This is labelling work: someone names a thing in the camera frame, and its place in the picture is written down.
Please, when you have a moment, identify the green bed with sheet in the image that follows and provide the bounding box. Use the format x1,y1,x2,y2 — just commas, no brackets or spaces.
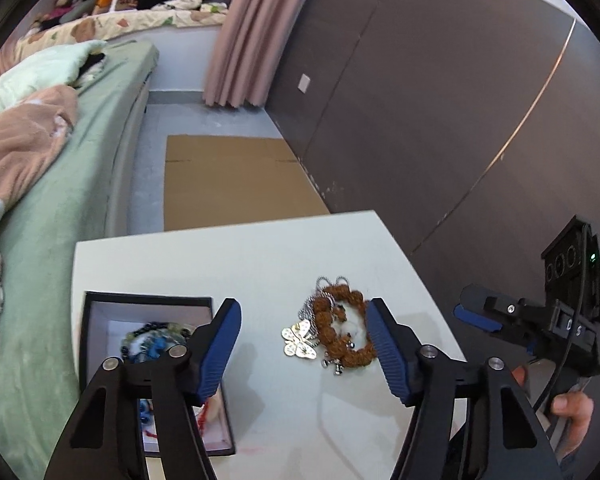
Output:
0,41,159,479

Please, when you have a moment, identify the white wall socket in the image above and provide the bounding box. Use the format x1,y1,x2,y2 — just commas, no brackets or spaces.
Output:
298,74,311,93

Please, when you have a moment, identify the light green pillow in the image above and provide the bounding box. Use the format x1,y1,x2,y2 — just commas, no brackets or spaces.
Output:
0,40,107,114

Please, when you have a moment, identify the flattened brown cardboard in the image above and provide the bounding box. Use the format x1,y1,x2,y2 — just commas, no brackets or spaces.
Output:
163,136,329,231

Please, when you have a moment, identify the floral window seat cushion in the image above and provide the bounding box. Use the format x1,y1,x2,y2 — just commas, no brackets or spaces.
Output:
14,4,228,62

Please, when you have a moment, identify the black jewelry box white inside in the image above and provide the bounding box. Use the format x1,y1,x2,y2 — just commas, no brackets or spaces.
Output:
75,292,236,457

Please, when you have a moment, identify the silver chain necklace robot pendant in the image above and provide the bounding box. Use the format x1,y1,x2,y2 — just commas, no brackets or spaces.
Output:
298,276,375,375

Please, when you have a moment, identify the pink duck print blanket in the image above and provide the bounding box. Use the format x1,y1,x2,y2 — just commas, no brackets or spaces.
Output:
0,84,78,314

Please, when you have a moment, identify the blue braided beaded bracelet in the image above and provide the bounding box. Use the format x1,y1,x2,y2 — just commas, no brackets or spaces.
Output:
130,336,182,426

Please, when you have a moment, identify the gold butterfly pendant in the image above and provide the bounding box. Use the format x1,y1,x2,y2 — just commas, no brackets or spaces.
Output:
280,318,317,361

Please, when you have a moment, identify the person's right hand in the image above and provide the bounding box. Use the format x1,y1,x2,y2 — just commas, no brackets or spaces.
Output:
513,360,594,462

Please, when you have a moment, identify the pink curtain right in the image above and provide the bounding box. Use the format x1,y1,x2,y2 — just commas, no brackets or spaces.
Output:
202,0,306,108

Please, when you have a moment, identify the brown rudraksha bead bracelet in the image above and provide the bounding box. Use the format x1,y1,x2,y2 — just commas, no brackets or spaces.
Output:
311,283,379,369

